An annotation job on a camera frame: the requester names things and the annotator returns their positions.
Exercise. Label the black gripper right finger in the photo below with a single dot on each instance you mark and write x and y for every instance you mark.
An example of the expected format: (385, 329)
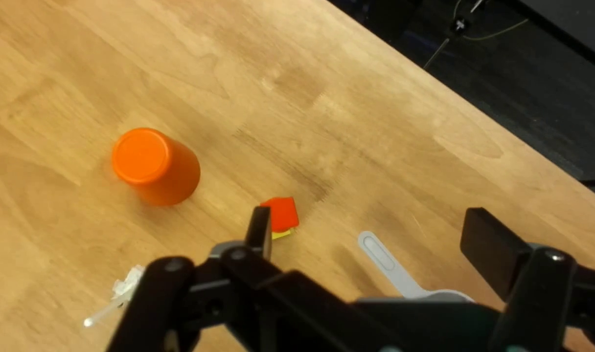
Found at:
(493, 247)

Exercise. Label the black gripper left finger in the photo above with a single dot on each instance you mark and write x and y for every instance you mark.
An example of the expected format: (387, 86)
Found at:
(258, 227)

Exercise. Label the orange block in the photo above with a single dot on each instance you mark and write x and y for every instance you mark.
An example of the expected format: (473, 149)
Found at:
(280, 210)

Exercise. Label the orange plastic cup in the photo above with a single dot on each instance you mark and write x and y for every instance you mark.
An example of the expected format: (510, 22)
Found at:
(154, 167)

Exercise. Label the gray measuring cup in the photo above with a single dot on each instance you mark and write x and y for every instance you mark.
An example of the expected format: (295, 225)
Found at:
(381, 257)

